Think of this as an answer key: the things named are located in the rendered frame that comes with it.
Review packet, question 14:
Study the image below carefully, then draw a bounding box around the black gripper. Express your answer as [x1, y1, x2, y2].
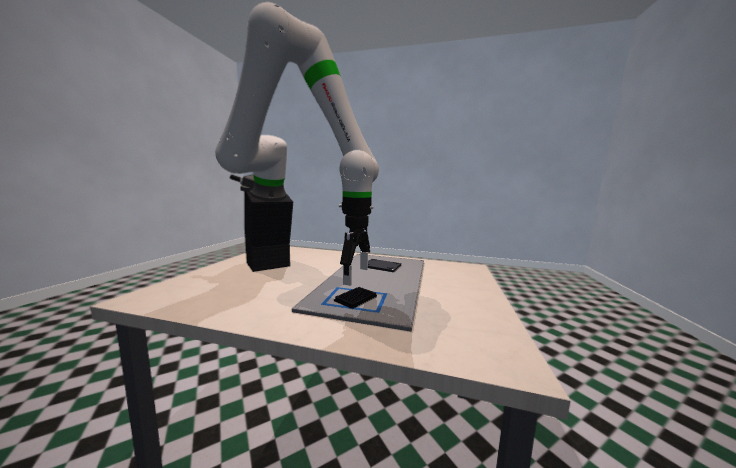
[340, 215, 370, 286]

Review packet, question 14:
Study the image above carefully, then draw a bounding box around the blue tape outline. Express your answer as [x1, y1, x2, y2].
[321, 287, 387, 313]

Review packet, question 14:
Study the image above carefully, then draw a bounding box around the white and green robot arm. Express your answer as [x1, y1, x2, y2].
[215, 2, 379, 217]

